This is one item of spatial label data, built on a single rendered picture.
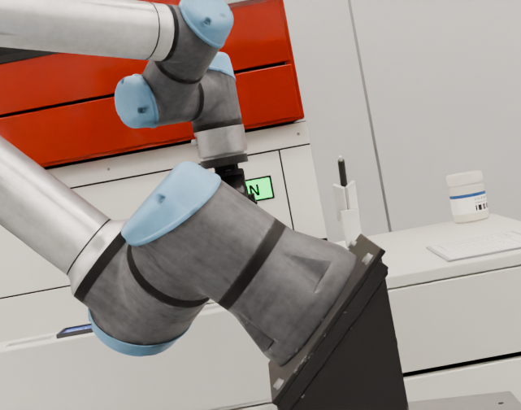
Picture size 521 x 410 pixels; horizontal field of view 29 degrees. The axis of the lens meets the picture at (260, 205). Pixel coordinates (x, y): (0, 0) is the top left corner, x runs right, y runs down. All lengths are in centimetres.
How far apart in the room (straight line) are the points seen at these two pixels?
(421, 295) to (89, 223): 52
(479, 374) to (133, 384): 50
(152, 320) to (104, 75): 96
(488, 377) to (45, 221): 69
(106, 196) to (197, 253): 104
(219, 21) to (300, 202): 82
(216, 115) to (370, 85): 214
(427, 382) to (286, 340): 46
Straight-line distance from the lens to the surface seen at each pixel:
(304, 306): 108
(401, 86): 361
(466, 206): 203
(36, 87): 209
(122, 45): 130
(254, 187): 209
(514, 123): 368
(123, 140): 206
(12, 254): 216
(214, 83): 149
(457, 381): 153
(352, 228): 175
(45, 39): 126
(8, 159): 124
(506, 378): 154
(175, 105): 143
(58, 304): 216
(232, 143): 149
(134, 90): 141
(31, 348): 153
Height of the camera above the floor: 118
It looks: 3 degrees down
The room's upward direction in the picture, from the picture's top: 11 degrees counter-clockwise
